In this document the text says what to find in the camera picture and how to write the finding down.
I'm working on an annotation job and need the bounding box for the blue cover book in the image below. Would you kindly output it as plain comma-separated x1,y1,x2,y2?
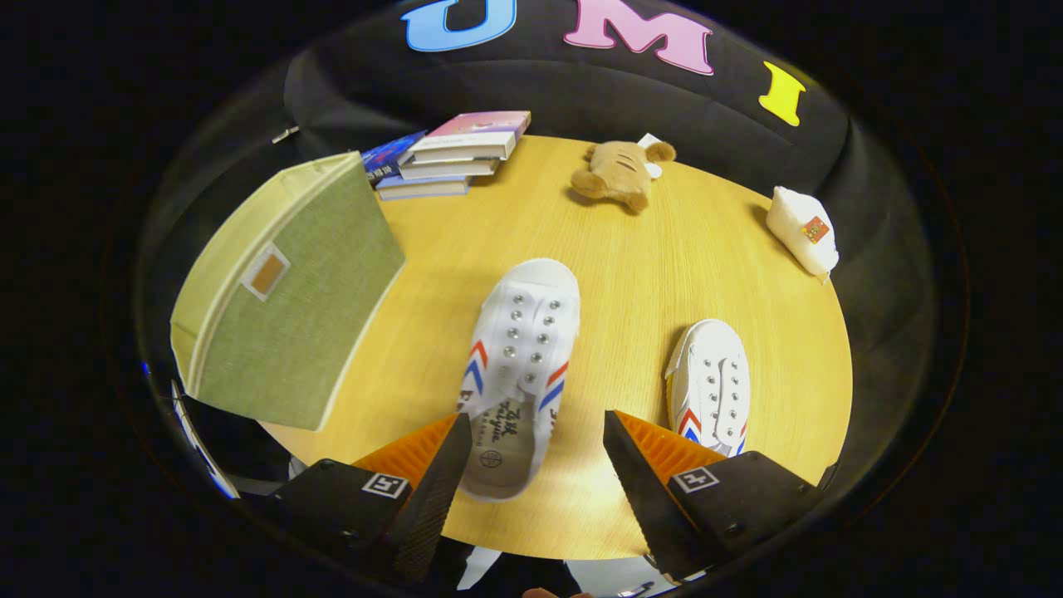
361,130,427,185

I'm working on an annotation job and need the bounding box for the white soft pouch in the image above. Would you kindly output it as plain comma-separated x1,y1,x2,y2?
765,186,840,283

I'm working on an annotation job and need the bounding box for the white cover book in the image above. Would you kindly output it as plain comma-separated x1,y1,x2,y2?
397,158,501,181

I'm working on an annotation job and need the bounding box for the brown plush toy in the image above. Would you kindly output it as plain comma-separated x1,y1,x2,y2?
570,133,678,214

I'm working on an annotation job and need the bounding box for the green fabric storage box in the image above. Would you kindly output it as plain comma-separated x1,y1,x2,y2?
169,151,408,433

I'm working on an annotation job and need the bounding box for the pink cover book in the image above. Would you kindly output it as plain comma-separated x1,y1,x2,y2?
407,110,532,161

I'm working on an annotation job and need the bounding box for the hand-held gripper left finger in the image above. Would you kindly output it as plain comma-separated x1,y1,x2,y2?
270,413,474,582

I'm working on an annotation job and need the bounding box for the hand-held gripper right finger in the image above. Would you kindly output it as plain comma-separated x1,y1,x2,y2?
602,409,823,582

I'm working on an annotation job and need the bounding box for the person's dark clothing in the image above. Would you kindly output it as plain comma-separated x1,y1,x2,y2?
432,540,582,598

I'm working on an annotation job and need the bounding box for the grey-blue cover book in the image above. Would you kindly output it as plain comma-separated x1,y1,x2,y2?
375,176,473,201

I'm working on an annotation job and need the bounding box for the white striped canvas shoe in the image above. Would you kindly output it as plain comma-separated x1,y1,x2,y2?
457,257,582,502
664,319,752,459

